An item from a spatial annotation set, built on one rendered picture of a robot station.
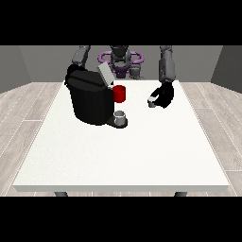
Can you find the small grey coffee pod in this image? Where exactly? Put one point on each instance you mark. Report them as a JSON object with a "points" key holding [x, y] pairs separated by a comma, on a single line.
{"points": [[152, 102]]}

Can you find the dark table leg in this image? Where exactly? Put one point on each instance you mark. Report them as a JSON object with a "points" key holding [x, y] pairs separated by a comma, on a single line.
{"points": [[60, 194], [181, 194]]}

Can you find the black coffee machine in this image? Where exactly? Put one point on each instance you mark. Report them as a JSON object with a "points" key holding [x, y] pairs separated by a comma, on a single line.
{"points": [[91, 99]]}

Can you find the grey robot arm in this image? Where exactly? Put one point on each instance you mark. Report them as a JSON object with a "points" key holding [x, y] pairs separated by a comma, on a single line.
{"points": [[166, 64], [81, 55]]}

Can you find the pale grey machine lid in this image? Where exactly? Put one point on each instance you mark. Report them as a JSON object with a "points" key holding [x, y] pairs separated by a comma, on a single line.
{"points": [[106, 73]]}

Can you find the red pod holder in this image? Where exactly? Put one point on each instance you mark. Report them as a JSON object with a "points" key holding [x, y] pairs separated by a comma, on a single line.
{"points": [[119, 93]]}

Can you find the small grey cup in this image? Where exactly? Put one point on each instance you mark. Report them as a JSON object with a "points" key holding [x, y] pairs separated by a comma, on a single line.
{"points": [[120, 117]]}

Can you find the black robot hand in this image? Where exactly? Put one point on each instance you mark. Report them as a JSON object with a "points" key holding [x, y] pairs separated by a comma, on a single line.
{"points": [[165, 94], [71, 69]]}

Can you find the grey robot trunk purple rings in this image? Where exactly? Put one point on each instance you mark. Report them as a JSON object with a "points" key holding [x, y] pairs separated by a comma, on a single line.
{"points": [[120, 60]]}

